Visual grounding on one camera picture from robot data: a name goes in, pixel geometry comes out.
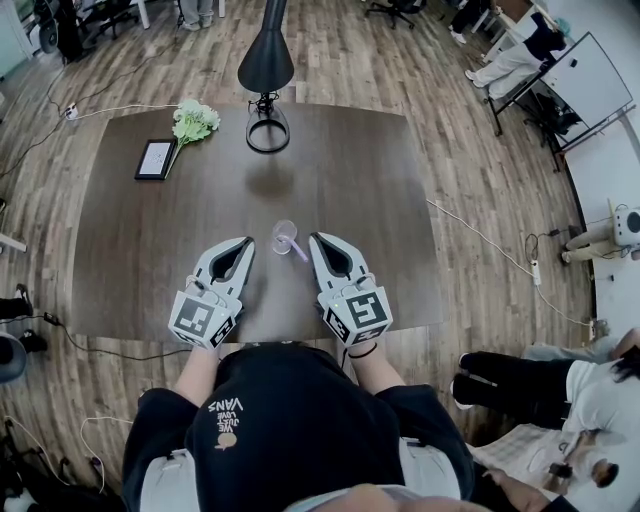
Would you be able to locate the white artificial flower bouquet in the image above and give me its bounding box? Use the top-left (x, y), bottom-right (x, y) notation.
top-left (164, 98), bottom-right (222, 177)

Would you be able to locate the clear drinking glass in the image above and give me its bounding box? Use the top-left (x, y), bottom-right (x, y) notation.
top-left (271, 218), bottom-right (300, 256)

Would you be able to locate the person's black shirt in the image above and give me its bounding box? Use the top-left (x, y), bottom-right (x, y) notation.
top-left (122, 340), bottom-right (476, 512)

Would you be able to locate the long white cable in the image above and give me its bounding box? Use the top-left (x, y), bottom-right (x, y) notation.
top-left (425, 198), bottom-right (595, 327)

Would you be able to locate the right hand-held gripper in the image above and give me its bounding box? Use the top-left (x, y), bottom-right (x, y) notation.
top-left (307, 231), bottom-right (393, 348)

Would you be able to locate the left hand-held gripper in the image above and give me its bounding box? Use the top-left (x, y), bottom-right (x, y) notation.
top-left (167, 236), bottom-right (257, 350)

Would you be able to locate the black office chair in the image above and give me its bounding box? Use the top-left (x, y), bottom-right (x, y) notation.
top-left (82, 0), bottom-right (140, 42)
top-left (365, 0), bottom-right (429, 31)

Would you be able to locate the black tablet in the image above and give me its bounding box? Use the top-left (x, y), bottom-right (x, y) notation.
top-left (133, 139), bottom-right (178, 182)

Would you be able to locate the patterned cloth covered table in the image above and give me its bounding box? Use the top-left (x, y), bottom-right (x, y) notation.
top-left (468, 423), bottom-right (602, 502)

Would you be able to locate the black floor cable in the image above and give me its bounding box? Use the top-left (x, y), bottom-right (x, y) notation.
top-left (43, 311), bottom-right (195, 362)

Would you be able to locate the black desk lamp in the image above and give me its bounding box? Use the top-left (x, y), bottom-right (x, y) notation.
top-left (237, 0), bottom-right (296, 154)

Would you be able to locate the purple straw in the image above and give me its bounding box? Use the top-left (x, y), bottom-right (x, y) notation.
top-left (275, 235), bottom-right (311, 264)

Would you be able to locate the person's right forearm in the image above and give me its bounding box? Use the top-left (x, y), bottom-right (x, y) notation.
top-left (347, 339), bottom-right (407, 389)

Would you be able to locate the white head-worn camera device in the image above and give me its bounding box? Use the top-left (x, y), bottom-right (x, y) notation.
top-left (611, 204), bottom-right (640, 248)

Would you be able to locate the grey round chair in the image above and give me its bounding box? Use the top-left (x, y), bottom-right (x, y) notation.
top-left (0, 333), bottom-right (28, 386)

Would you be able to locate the looped white cable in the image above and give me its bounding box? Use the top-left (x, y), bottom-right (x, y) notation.
top-left (79, 415), bottom-right (137, 494)

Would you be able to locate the person's left forearm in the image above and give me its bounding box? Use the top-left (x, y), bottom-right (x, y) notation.
top-left (172, 346), bottom-right (222, 409)

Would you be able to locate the whiteboard on black stand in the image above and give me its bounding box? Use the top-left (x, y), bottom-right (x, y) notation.
top-left (491, 31), bottom-right (637, 152)

